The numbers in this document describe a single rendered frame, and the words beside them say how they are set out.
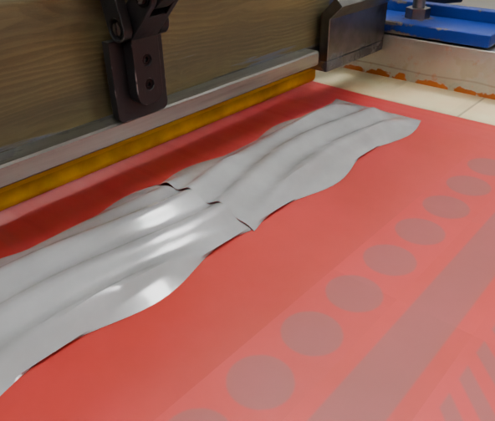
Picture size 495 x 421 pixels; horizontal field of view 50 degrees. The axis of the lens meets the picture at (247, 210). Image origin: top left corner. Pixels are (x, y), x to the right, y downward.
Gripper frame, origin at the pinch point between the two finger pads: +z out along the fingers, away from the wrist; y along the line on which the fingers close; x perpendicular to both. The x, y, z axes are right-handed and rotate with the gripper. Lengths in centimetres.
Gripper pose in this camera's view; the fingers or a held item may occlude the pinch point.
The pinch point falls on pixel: (105, 68)
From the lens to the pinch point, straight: 29.9
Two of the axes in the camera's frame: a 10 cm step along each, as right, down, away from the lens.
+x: 6.6, -4.0, 6.3
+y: 7.5, 3.4, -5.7
